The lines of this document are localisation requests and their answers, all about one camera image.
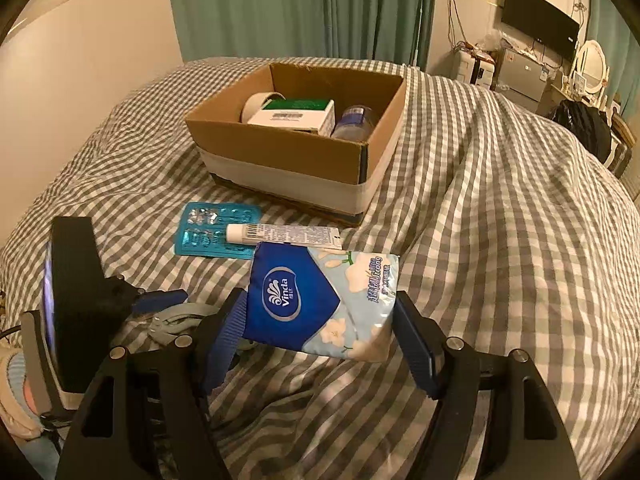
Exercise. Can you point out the person's left forearm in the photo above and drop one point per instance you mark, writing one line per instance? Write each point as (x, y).
(22, 410)

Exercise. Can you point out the white ointment tube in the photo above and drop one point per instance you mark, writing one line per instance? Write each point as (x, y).
(285, 235)

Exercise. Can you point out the grey checked blanket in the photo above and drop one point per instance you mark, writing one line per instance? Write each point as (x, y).
(500, 260)

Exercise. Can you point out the black bag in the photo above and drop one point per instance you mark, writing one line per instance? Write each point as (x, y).
(582, 127)

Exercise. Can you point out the blue-label clear jar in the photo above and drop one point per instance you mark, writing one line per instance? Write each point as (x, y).
(355, 122)

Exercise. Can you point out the silver mini fridge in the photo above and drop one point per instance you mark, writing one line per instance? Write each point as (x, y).
(522, 72)

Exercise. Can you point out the white oval mirror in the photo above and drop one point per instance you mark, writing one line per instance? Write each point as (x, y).
(592, 62)

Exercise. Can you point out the white appliance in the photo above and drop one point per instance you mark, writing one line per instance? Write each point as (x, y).
(470, 67)

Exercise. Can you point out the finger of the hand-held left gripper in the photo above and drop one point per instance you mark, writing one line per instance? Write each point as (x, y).
(160, 301)

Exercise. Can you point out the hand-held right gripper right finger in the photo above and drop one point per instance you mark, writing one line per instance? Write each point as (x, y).
(416, 347)

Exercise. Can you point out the green curtain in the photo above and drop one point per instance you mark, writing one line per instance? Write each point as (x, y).
(300, 10)

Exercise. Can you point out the green and white carton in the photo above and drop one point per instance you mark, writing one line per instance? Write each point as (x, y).
(295, 115)

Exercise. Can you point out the blue floral tissue pack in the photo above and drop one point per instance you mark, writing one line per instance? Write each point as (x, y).
(310, 300)

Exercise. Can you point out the white tape roll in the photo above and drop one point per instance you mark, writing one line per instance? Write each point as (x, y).
(255, 105)

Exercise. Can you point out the cardboard box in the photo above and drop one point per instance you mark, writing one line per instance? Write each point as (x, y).
(300, 165)

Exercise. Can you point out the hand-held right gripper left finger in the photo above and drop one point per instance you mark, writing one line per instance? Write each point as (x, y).
(224, 340)

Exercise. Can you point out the black wall television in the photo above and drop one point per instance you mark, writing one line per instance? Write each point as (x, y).
(542, 17)

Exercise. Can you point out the teal pill blister pack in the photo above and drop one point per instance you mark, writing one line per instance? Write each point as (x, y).
(200, 232)

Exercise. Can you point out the teal window curtain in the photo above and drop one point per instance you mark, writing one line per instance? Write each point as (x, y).
(612, 30)

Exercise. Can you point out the wooden chair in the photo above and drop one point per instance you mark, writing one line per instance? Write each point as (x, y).
(622, 145)

